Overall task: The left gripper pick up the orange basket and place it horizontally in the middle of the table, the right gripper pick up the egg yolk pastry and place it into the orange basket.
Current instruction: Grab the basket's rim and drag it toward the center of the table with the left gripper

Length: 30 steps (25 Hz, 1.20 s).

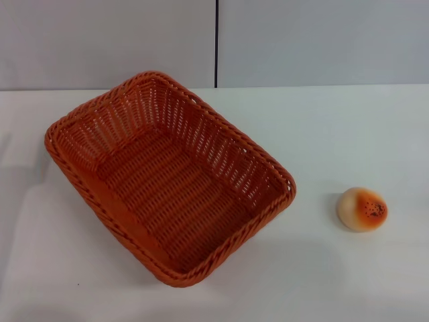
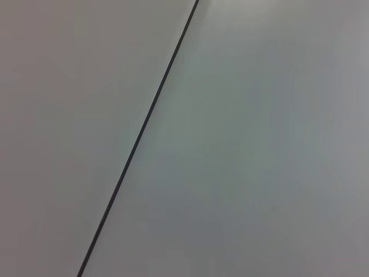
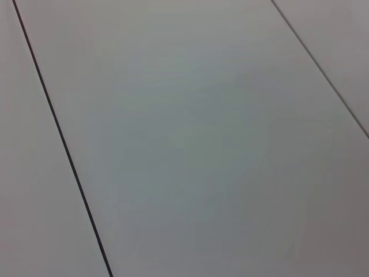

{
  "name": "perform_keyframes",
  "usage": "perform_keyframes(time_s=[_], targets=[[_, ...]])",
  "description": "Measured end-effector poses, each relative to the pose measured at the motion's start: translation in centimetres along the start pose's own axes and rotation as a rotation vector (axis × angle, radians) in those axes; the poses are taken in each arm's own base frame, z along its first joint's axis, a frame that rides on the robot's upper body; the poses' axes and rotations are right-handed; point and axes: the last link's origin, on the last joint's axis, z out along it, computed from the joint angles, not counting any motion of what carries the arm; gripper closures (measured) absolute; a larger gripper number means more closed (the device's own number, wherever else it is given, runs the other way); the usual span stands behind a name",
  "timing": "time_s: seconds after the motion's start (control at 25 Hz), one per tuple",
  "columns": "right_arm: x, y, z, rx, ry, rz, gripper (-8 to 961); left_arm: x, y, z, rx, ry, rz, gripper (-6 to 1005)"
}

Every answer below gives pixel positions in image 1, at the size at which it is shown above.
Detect orange woven plastic basket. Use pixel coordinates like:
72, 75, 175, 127
44, 70, 298, 288

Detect round browned bread bun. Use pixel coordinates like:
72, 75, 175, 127
336, 186, 389, 232

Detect black vertical wall panel strip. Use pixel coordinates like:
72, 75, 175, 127
213, 0, 220, 89

